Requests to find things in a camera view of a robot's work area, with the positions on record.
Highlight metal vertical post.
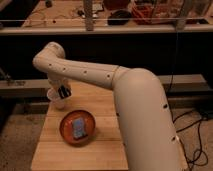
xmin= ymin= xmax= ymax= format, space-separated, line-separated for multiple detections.
xmin=83 ymin=0 xmax=94 ymax=31

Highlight black round object on shelf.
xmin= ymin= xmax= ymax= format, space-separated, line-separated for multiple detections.
xmin=107 ymin=10 xmax=132 ymax=25

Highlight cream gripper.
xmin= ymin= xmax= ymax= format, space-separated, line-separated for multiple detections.
xmin=48 ymin=78 xmax=71 ymax=99

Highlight black floor cable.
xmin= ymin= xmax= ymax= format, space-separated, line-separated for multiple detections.
xmin=172 ymin=108 xmax=209 ymax=171

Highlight white ceramic cup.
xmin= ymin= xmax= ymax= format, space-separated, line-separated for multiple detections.
xmin=47 ymin=88 xmax=66 ymax=110

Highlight orange round bowl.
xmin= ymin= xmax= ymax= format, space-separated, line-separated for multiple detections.
xmin=59 ymin=110 xmax=96 ymax=146

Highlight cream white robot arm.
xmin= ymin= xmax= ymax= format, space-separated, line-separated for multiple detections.
xmin=33 ymin=42 xmax=184 ymax=171

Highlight red box on shelf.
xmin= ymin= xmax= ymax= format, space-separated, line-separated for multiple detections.
xmin=131 ymin=3 xmax=154 ymax=25

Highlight blue sponge in bowl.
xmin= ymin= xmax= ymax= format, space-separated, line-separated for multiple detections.
xmin=72 ymin=117 xmax=86 ymax=139

